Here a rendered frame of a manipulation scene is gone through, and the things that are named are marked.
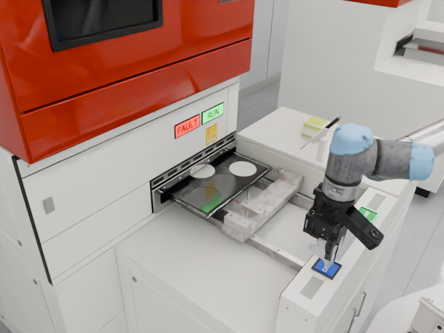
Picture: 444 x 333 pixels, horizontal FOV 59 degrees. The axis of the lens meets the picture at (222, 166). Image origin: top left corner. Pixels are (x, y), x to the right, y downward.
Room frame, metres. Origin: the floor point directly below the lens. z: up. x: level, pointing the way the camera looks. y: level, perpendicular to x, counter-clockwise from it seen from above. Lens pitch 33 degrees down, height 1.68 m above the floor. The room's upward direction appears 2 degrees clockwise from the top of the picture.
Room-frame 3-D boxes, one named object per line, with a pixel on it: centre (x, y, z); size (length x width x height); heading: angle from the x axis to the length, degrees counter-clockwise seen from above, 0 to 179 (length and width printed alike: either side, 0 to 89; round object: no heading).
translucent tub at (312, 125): (1.35, -0.35, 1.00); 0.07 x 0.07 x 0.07; 54
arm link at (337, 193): (0.69, -0.25, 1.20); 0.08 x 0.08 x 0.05
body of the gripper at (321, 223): (0.69, -0.25, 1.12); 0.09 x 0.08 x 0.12; 53
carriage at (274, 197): (1.04, -0.15, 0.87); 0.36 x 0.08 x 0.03; 143
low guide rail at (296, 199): (1.14, -0.23, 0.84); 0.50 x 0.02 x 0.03; 53
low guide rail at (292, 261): (0.93, -0.07, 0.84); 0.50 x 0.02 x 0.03; 53
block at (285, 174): (1.17, -0.25, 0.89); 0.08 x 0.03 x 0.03; 53
